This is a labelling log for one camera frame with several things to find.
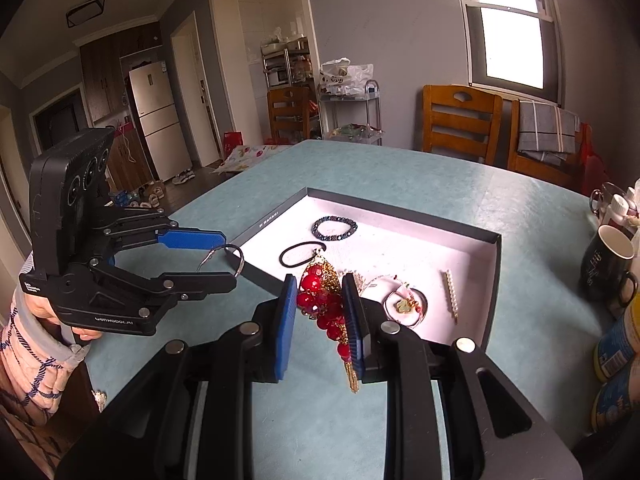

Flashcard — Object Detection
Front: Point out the metal kitchen rack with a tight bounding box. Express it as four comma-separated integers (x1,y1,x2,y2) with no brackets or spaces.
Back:
260,35,314,89

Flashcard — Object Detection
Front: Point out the dark blue bead bracelet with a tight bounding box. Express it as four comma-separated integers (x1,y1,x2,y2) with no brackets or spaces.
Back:
312,216,359,242

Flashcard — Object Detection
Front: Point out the dark grey shallow box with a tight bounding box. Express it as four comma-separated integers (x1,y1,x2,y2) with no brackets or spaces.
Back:
231,186,502,351

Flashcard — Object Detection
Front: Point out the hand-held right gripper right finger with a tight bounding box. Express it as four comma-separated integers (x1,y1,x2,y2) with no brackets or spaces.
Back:
341,272,583,480

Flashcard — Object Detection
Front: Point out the thin dark wire bangle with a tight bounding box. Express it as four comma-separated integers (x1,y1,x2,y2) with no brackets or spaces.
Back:
382,280,430,330

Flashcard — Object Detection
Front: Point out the person's left forearm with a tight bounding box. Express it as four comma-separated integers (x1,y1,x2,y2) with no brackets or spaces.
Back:
0,290,92,428

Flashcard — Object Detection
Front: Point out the white plastic bag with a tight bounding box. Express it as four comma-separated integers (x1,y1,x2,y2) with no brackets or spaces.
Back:
320,57,375,99

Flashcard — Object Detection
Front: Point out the grey checked cloth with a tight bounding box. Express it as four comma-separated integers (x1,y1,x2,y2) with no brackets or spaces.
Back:
517,101,582,167

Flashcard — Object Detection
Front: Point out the red paper bag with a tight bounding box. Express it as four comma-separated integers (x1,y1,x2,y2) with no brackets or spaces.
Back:
223,131,245,162

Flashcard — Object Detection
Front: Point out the window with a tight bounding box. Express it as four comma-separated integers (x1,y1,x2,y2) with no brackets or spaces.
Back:
451,0,564,104

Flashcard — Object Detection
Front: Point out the wooden chair with cloth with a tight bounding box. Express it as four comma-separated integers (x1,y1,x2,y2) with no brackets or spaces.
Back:
506,100,594,192

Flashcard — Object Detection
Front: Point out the black hair tie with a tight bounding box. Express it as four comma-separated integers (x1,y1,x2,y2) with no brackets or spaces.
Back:
279,241,327,269

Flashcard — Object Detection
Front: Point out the pearl hair clip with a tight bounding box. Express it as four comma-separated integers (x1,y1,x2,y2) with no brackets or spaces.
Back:
440,269,461,317

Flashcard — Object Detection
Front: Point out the silver bangle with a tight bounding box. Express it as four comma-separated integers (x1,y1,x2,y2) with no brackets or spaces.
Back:
199,243,246,278

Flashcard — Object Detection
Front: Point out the person's left hand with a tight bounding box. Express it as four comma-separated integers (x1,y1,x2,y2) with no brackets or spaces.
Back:
20,291,101,346

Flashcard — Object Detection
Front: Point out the pink cord bracelet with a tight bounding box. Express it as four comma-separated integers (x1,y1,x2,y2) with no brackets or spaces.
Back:
369,273,417,292

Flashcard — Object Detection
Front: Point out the dark wooden cabinet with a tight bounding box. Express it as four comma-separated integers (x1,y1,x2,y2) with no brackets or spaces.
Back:
79,22,164,128

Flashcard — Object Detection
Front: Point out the red bead gold chain necklace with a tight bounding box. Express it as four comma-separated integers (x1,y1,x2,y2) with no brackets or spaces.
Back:
296,249,362,395

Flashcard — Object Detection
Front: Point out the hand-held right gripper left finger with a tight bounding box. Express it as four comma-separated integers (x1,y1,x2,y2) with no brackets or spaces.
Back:
55,274,298,480

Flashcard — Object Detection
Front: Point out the ceiling light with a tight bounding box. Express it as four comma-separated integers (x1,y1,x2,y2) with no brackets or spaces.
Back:
66,0,106,29

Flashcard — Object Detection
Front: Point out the metal trolley cart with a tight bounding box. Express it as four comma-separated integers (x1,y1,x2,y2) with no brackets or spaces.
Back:
316,79,385,148

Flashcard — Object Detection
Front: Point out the white refrigerator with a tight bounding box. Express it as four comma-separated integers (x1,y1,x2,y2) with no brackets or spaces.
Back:
128,60,194,186

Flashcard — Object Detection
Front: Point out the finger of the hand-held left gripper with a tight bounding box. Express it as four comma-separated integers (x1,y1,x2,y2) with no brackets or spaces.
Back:
90,255,238,312
100,207,227,261

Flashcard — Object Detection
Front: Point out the tall black printed mug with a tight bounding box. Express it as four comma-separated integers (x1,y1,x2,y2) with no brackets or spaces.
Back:
579,225,639,309

